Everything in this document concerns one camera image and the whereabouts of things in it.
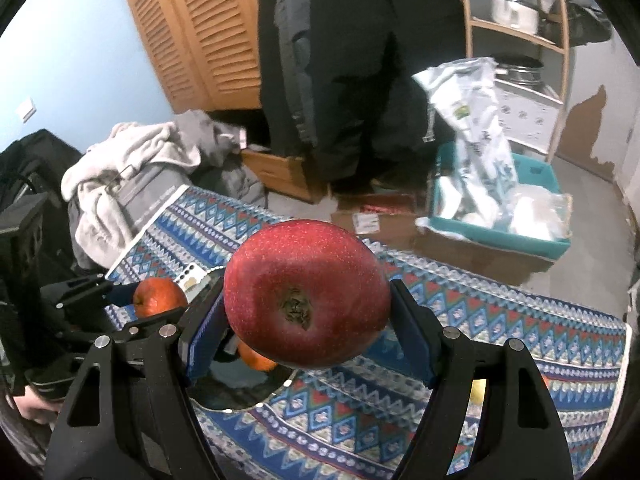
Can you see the white light switch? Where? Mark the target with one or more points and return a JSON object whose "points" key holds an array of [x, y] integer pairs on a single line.
{"points": [[25, 109]]}

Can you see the white dotted paper card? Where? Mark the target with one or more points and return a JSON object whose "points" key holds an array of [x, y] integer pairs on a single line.
{"points": [[192, 277]]}

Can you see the white patterned drawer unit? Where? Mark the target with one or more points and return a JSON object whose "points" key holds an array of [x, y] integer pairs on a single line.
{"points": [[530, 115]]}

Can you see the dark glass plate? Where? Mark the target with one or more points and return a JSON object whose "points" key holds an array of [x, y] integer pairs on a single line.
{"points": [[235, 385]]}

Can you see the wooden drawer box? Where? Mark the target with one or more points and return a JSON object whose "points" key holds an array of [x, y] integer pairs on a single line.
{"points": [[280, 170]]}

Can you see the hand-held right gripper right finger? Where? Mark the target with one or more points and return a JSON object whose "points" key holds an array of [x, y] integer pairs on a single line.
{"points": [[415, 342]]}

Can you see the white grey clothes pile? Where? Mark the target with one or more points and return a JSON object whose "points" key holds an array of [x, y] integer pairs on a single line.
{"points": [[100, 210]]}

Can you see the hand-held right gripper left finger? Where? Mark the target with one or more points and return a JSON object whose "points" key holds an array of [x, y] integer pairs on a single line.
{"points": [[205, 342]]}

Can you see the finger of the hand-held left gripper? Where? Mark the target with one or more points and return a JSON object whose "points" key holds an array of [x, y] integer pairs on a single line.
{"points": [[120, 293], [150, 322]]}

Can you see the gray crumpled jacket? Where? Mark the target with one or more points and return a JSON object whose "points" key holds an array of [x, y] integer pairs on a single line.
{"points": [[235, 185]]}

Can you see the red apple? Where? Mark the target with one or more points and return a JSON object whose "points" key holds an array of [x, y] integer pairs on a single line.
{"points": [[300, 270]]}

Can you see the dark hanging clothing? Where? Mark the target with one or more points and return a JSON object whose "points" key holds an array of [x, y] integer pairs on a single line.
{"points": [[350, 85]]}

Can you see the wooden shelf rack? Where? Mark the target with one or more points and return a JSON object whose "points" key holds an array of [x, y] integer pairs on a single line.
{"points": [[467, 35]]}

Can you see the gray fabric bag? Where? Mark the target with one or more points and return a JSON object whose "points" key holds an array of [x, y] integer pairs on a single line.
{"points": [[145, 195]]}

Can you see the wooden louvered door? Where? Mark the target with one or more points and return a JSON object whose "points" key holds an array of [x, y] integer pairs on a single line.
{"points": [[200, 35]]}

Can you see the white printed plastic bag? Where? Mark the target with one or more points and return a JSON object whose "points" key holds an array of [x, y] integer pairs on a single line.
{"points": [[470, 130]]}

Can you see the plain cardboard box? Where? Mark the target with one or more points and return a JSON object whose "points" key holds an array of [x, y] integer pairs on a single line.
{"points": [[475, 257]]}

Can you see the silver metal pot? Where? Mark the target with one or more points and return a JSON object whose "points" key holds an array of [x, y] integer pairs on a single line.
{"points": [[515, 12]]}

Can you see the clear plastic bag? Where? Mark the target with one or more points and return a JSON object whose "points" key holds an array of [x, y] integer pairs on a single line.
{"points": [[537, 215]]}

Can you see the black bag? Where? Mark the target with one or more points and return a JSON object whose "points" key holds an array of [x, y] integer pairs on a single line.
{"points": [[35, 170]]}

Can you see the teal plastic bin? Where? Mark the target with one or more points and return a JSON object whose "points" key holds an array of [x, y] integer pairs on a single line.
{"points": [[500, 237]]}

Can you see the gray sweater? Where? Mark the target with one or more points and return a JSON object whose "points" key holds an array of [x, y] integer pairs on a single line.
{"points": [[205, 132]]}

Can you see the blue patterned tablecloth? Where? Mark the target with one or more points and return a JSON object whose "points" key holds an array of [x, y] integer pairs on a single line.
{"points": [[350, 410]]}

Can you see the person's left hand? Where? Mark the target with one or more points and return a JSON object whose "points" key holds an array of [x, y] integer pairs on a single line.
{"points": [[37, 407]]}

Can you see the dark pan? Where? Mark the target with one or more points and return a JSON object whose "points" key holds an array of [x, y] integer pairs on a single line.
{"points": [[580, 22]]}

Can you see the dark-rimmed metal pot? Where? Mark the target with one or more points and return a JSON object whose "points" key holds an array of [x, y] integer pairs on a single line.
{"points": [[520, 77]]}

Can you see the yellow apple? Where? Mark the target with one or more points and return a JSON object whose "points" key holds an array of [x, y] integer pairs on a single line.
{"points": [[478, 391]]}

